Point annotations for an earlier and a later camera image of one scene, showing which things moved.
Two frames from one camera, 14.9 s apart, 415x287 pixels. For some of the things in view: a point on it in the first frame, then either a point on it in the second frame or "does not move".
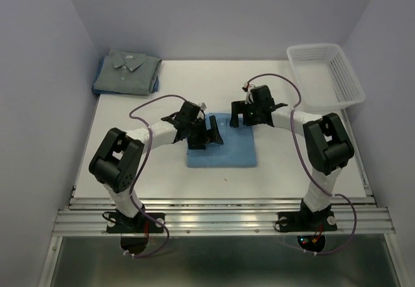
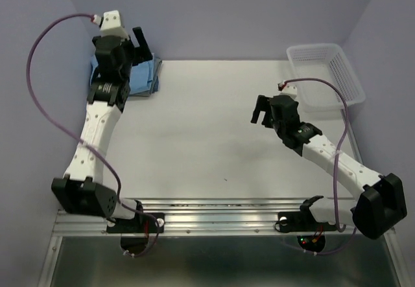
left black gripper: (206, 135) -> (141, 53)
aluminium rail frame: (79, 216) does not move
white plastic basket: (325, 78) does not move
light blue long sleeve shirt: (238, 149) -> (141, 73)
